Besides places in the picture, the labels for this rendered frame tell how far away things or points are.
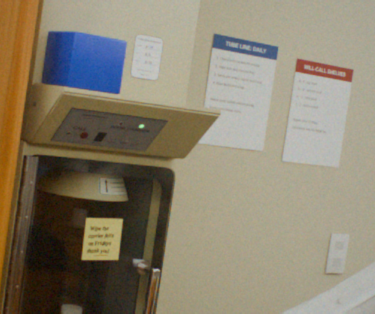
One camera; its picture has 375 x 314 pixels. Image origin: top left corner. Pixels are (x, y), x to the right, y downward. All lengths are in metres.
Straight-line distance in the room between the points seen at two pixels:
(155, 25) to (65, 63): 0.25
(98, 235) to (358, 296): 0.64
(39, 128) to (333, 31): 1.22
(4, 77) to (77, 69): 0.12
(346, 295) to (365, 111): 1.54
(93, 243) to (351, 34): 1.20
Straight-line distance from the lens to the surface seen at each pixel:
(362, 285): 1.16
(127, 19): 1.66
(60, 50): 1.52
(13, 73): 1.46
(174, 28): 1.72
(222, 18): 2.32
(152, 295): 1.69
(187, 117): 1.62
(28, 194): 1.58
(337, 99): 2.58
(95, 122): 1.55
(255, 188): 2.43
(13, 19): 1.49
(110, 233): 1.67
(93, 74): 1.51
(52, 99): 1.50
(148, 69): 1.69
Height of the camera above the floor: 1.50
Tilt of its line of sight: 3 degrees down
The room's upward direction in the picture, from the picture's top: 8 degrees clockwise
